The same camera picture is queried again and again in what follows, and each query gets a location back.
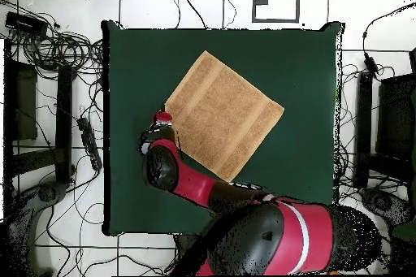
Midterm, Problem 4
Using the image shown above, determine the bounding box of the dark green rounded object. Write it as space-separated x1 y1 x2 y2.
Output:
391 222 416 241

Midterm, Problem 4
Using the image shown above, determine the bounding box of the long black power strip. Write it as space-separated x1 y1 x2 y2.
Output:
76 117 103 171

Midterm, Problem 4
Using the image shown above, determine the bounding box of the thin black floor cable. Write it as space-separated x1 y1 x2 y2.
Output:
223 0 238 30

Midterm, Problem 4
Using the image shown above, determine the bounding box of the orange terry towel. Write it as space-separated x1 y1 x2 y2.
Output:
163 50 286 183

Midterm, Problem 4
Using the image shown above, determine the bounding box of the black inline power adapter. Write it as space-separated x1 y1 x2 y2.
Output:
362 51 380 76

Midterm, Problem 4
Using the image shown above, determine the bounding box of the dark grey stand base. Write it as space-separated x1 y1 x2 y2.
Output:
6 180 70 276
358 187 416 275

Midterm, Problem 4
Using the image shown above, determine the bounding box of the black cable tangle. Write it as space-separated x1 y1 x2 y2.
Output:
0 0 105 76

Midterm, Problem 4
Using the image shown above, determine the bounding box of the thin looped black cable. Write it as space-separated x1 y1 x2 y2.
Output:
168 0 182 30

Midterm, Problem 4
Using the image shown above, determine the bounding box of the dark green table cloth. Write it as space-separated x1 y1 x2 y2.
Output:
101 19 345 237

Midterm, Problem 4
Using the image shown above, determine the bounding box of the thick black floor cable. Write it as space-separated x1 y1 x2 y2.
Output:
174 0 208 30

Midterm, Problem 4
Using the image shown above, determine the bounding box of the flat black adapter box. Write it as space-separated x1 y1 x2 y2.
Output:
4 11 49 37

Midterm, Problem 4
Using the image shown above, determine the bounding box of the black metal frame stand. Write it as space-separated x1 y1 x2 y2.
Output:
353 47 416 190
2 39 78 187

